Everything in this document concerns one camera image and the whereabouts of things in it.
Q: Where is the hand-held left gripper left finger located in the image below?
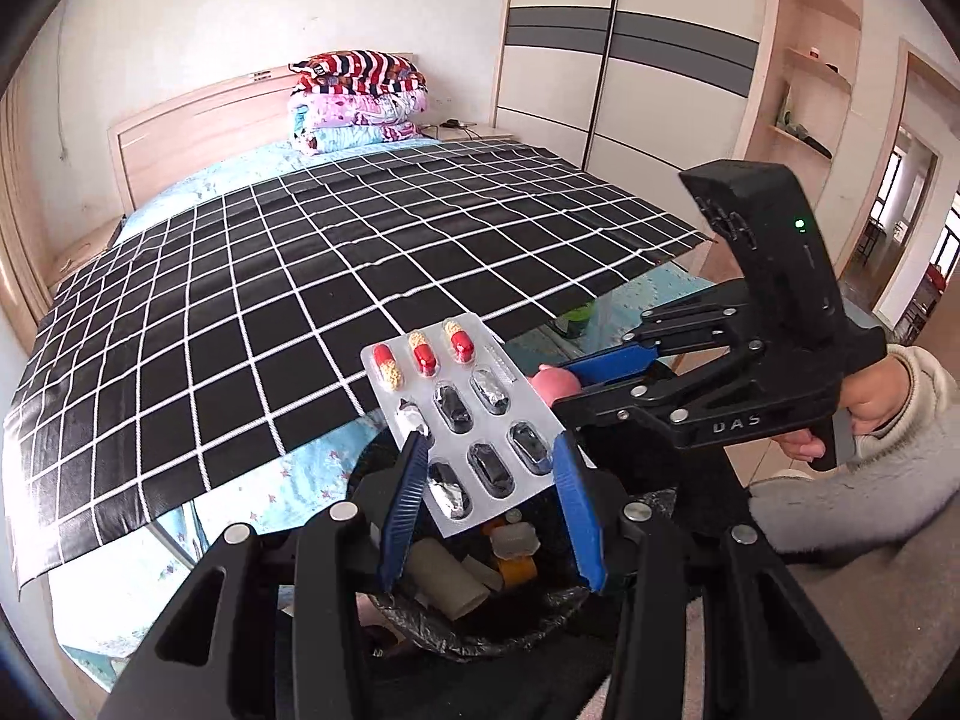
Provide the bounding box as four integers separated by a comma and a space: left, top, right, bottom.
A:
97, 431, 432, 720

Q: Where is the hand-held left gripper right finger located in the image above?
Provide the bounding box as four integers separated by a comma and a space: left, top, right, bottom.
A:
551, 435, 882, 720

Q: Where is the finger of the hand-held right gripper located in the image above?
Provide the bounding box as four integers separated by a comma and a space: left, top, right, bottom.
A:
559, 298, 767, 389
551, 360, 758, 432

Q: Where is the clear plastic lid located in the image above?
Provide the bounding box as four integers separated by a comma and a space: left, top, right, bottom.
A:
487, 521, 542, 560

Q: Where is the cardboard tube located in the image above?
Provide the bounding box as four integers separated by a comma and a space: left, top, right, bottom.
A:
401, 536, 492, 620

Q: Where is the silver pill blister pack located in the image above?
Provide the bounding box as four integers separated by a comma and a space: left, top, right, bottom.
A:
360, 313, 567, 541

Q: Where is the bin with black bag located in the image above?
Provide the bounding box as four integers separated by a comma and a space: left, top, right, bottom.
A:
345, 420, 680, 662

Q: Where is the person's right forearm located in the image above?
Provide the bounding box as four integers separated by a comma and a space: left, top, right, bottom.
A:
750, 345, 960, 563

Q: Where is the person's right hand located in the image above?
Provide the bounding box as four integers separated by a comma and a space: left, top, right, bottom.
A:
780, 351, 912, 462

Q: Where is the green jar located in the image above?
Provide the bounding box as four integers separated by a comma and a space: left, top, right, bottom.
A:
551, 300, 597, 338

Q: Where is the small dark object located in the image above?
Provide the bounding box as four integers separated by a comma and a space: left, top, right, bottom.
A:
780, 82, 835, 160

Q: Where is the sliding door wardrobe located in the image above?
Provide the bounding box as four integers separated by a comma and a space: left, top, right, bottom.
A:
491, 0, 785, 188

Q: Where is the wooden shelf unit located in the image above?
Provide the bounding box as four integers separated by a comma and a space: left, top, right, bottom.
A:
739, 0, 863, 181

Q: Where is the black white checkered sheet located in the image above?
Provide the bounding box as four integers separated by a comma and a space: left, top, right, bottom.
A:
0, 139, 713, 601

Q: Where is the wooden nightstand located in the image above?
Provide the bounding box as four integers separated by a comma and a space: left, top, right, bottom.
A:
416, 120, 518, 145
46, 216, 125, 293

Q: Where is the light blue folded quilt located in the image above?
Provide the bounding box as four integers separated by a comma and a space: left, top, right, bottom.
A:
294, 120, 421, 157

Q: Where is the pink folded quilt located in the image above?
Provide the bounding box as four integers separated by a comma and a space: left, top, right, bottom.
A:
289, 90, 430, 137

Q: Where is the striped folded quilt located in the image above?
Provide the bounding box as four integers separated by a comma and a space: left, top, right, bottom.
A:
291, 49, 430, 97

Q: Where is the wooden bed headboard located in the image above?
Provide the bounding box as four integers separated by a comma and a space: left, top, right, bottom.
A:
106, 52, 417, 215

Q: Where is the wooden door frame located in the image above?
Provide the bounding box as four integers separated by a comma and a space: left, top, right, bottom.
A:
836, 41, 960, 331

